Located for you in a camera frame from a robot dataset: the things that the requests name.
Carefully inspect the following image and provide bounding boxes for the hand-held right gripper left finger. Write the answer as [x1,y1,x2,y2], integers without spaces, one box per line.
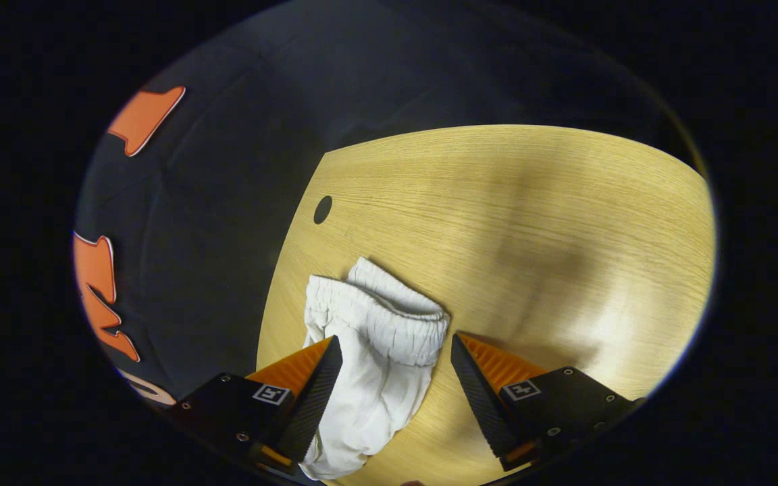
[170,335,344,477]

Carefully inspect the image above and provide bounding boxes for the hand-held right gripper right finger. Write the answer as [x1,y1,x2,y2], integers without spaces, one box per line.
[450,332,647,473]

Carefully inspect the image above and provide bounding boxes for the white jeans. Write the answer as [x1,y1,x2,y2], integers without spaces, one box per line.
[298,256,451,481]

